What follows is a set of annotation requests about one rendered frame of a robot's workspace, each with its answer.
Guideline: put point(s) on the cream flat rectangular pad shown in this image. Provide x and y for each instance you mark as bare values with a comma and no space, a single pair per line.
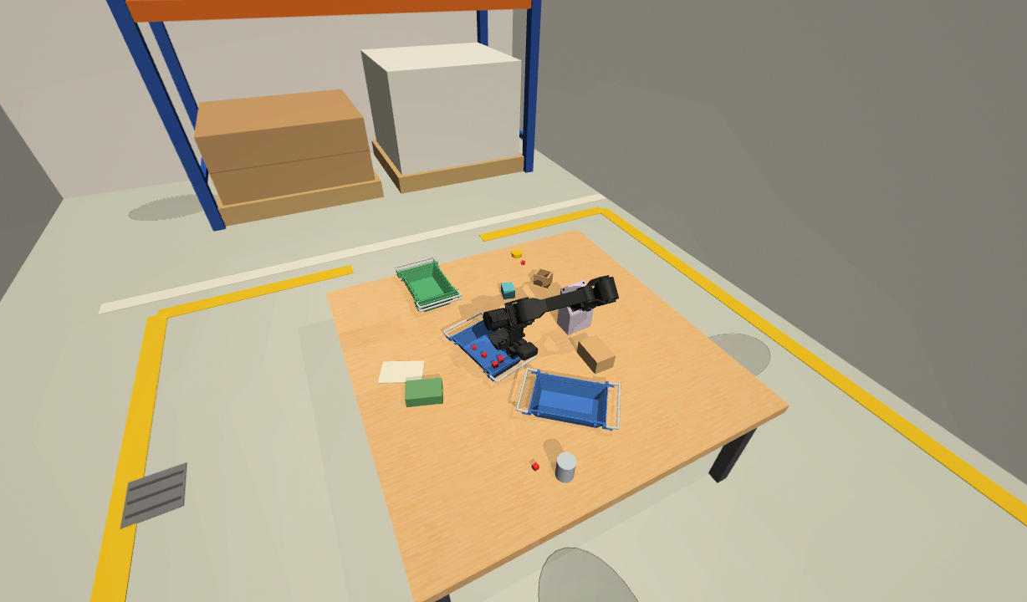
401,371

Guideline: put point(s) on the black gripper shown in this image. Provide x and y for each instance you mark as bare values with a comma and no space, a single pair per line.
523,349

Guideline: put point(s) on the green rectangular block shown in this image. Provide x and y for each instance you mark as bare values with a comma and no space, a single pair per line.
424,392

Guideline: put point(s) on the blue plastic tray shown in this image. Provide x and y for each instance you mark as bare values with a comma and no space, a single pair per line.
478,334
579,402

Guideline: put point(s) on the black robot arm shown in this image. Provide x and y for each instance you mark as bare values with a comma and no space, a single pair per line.
526,310

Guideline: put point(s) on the grey cylinder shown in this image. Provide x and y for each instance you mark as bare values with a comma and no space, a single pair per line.
565,467

